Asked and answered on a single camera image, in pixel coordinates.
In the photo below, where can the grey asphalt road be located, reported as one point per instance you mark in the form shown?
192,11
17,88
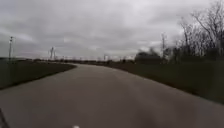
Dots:
100,96

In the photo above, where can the robot's own part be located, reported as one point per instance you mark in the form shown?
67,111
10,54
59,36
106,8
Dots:
76,126

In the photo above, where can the dark grass verge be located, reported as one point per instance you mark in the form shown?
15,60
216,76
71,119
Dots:
186,76

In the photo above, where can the dark grass field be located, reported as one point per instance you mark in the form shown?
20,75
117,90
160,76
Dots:
23,70

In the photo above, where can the row of bare trees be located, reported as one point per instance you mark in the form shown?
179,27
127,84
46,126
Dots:
203,40

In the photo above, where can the utility pole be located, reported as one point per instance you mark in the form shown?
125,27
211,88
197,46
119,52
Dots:
10,48

